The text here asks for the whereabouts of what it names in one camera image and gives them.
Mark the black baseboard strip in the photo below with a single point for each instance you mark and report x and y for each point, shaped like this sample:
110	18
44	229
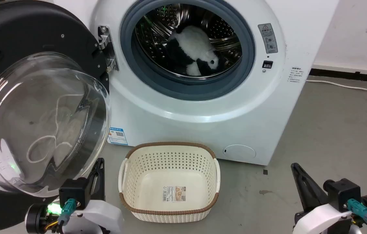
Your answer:
349	75

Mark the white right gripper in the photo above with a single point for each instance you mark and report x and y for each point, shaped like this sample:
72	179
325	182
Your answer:
323	221

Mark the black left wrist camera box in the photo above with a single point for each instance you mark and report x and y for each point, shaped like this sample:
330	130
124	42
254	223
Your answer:
74	193

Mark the metal door hinge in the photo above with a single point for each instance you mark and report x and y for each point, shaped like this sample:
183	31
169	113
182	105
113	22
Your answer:
108	48

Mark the black and white plush panda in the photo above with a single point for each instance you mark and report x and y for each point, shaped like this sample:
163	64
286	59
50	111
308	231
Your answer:
196	48

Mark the blue energy label sticker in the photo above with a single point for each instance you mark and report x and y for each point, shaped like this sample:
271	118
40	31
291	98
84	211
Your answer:
117	136

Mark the black washer door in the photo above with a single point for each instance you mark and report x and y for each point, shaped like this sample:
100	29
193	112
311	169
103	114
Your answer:
24	107

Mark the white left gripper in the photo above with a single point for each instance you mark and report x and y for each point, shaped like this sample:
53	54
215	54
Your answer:
99	217

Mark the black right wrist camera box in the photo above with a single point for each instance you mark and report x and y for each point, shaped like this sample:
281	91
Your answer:
342	193

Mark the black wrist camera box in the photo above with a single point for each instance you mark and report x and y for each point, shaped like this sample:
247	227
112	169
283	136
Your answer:
342	193
74	193

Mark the cream laundry basket, brown rim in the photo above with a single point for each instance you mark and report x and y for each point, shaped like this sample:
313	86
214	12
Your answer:
170	182

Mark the grey warning sticker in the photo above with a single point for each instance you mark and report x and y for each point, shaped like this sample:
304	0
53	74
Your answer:
268	38

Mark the white front-load washing machine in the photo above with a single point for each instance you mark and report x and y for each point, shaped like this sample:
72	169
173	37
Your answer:
203	110

